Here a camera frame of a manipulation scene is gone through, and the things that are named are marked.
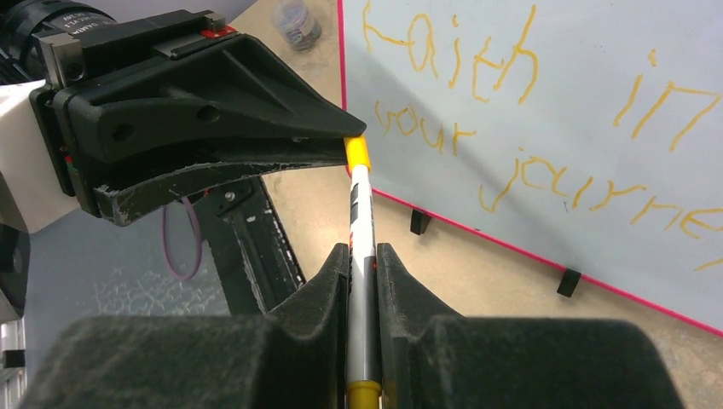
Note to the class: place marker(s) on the aluminium table frame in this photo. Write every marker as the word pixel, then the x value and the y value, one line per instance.
pixel 13 363

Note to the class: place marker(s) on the pink framed whiteboard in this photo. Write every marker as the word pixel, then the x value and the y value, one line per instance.
pixel 586 134

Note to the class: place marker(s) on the white marker pen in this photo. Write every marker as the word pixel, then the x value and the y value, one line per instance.
pixel 363 357

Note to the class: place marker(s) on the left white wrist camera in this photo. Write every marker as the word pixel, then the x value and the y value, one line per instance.
pixel 31 196

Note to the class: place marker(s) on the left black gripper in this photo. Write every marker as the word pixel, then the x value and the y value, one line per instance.
pixel 114 91

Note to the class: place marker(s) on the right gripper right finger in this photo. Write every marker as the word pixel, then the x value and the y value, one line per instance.
pixel 434 357

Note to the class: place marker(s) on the yellow marker cap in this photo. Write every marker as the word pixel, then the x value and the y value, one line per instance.
pixel 356 151

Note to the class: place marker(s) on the clear plastic jar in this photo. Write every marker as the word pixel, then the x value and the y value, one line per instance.
pixel 295 22

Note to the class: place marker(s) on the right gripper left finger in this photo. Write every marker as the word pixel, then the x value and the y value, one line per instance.
pixel 291 357

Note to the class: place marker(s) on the whiteboard wire stand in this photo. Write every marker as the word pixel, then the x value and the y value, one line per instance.
pixel 466 262

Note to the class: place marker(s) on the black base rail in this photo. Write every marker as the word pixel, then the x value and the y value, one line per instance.
pixel 254 258

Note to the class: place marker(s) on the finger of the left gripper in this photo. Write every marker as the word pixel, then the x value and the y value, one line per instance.
pixel 147 182

